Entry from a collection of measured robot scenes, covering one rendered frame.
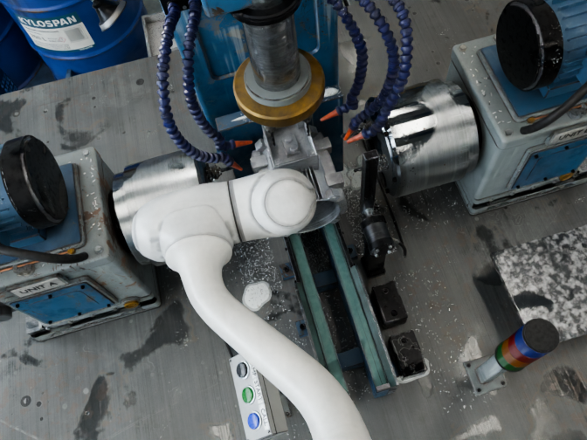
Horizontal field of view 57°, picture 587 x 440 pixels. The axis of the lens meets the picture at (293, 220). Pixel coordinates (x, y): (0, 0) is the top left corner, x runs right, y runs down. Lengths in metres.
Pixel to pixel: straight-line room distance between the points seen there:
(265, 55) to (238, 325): 0.47
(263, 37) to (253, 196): 0.28
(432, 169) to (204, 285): 0.66
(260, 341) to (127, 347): 0.81
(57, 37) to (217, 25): 1.59
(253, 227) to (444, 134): 0.57
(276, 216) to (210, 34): 0.56
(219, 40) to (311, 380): 0.79
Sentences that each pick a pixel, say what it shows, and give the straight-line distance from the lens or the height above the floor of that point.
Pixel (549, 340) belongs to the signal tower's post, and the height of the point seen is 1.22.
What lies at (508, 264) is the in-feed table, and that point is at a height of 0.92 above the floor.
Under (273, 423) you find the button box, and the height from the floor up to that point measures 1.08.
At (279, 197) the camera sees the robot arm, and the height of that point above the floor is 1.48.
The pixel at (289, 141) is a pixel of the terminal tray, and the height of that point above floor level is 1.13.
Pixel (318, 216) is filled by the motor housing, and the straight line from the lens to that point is 1.36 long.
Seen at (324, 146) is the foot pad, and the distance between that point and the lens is 1.31.
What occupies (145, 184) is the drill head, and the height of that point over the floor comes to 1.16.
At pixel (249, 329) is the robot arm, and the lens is 0.75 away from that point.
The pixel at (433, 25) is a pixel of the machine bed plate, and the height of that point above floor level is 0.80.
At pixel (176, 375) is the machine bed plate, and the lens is 1.45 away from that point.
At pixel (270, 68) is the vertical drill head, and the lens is 1.00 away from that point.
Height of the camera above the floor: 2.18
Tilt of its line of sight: 65 degrees down
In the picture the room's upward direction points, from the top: 12 degrees counter-clockwise
